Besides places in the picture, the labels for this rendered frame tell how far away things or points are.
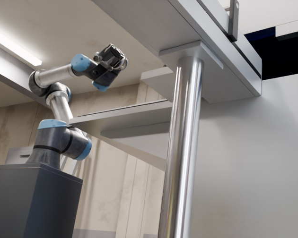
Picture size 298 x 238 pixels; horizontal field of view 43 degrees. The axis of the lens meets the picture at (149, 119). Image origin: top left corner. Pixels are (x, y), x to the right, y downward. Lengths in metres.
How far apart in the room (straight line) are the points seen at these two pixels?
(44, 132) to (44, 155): 0.10
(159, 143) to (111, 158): 4.42
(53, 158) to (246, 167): 0.99
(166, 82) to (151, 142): 0.27
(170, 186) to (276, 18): 0.51
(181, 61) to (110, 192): 4.67
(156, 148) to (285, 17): 0.47
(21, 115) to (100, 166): 2.31
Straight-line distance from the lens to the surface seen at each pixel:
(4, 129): 7.53
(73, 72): 1.75
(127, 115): 1.08
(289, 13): 0.95
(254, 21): 0.98
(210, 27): 0.69
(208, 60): 0.72
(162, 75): 0.84
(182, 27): 0.66
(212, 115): 0.90
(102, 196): 5.39
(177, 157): 0.63
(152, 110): 1.03
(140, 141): 1.12
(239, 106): 0.88
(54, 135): 1.65
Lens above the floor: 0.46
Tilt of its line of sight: 22 degrees up
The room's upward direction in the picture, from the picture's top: 8 degrees clockwise
